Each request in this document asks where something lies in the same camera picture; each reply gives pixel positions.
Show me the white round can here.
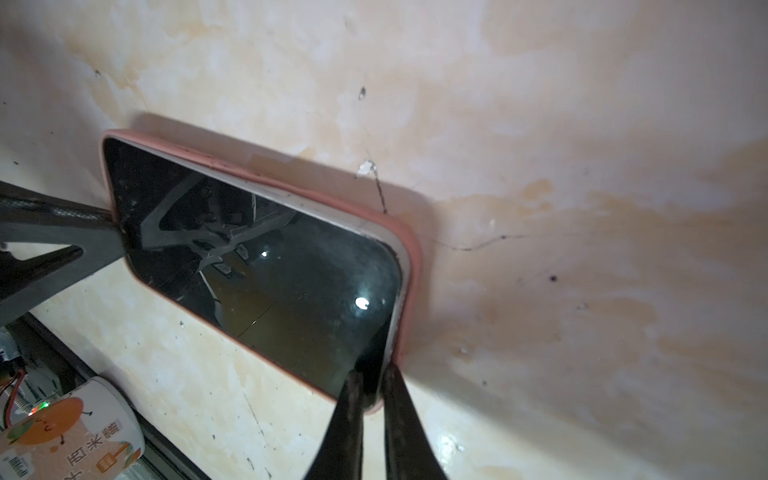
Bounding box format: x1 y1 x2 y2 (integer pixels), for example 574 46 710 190
1 377 146 480

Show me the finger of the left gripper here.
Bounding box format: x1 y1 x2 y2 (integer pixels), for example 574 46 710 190
1 182 125 326

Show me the pink phone case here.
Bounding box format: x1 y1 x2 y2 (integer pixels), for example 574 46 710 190
98 128 424 415

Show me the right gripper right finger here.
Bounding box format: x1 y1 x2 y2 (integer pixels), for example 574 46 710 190
382 364 447 480

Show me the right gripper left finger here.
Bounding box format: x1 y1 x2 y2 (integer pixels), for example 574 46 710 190
305 370 364 480

